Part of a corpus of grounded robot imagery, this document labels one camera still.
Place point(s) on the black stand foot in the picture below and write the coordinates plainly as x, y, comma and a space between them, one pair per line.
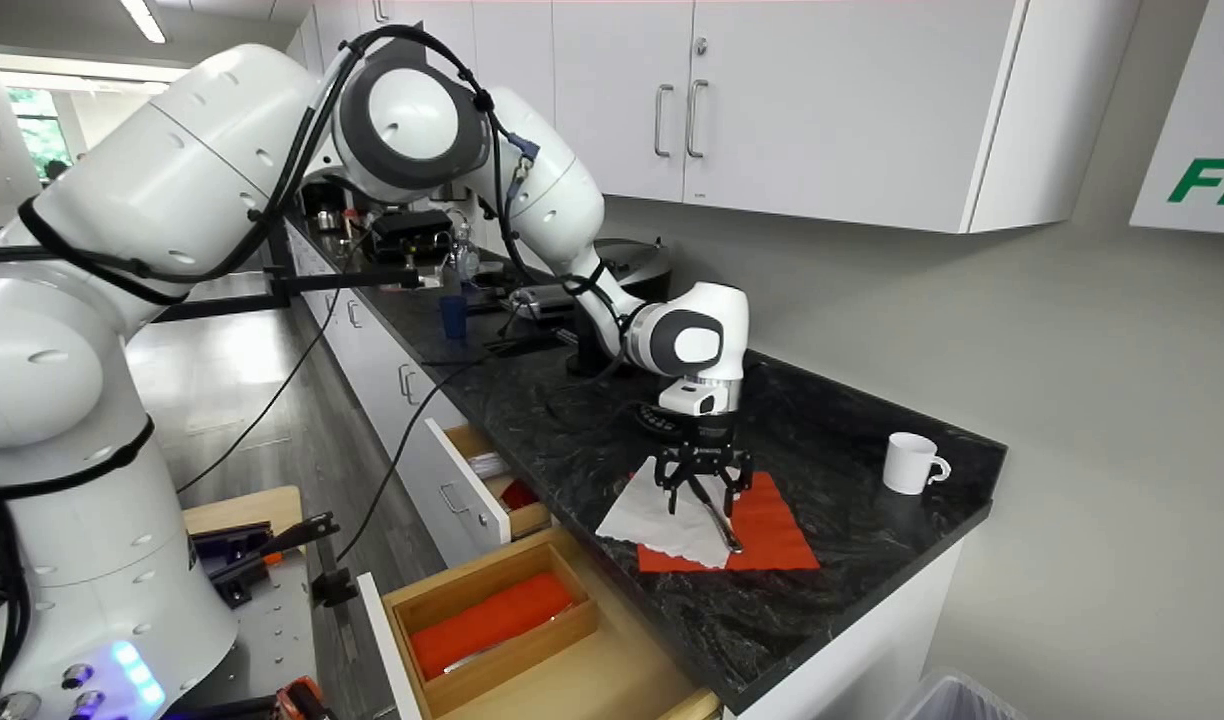
335, 585

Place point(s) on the wooden box red lining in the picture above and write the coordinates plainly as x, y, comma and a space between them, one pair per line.
493, 622

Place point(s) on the silver knife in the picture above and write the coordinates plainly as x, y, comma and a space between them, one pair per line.
716, 521

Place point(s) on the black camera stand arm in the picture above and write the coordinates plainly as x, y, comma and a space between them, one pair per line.
307, 282

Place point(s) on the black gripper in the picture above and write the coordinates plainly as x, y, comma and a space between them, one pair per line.
701, 446

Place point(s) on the white item in small drawer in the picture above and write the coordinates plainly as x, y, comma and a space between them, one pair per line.
486, 466

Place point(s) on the ceiling light strip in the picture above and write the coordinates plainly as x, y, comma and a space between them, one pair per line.
141, 22

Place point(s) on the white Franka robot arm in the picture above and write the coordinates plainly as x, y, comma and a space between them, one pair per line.
172, 173

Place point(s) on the small wooden drawer white front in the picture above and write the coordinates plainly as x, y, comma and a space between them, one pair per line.
458, 512

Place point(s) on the light wooden board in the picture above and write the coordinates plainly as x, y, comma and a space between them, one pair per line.
255, 507

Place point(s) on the white paper napkin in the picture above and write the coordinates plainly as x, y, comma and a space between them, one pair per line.
638, 516

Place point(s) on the white lower cabinet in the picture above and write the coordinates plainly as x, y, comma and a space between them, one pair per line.
374, 362

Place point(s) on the silver fork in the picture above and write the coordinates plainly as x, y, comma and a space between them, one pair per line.
474, 662

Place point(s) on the white mug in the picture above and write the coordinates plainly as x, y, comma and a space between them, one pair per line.
910, 466

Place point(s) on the white wall cabinet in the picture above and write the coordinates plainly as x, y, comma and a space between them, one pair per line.
838, 105

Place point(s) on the white sign green letters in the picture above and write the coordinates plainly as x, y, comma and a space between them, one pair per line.
1199, 134

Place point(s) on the red paper napkin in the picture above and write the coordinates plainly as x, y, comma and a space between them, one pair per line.
778, 533

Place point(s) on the large wooden drawer white front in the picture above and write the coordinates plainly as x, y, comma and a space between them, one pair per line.
612, 665

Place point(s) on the black exterior camera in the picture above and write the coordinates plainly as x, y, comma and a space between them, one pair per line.
404, 237

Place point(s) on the red item in small drawer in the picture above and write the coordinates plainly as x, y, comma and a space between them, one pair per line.
519, 499

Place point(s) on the small black device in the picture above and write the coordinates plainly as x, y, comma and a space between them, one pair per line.
535, 323

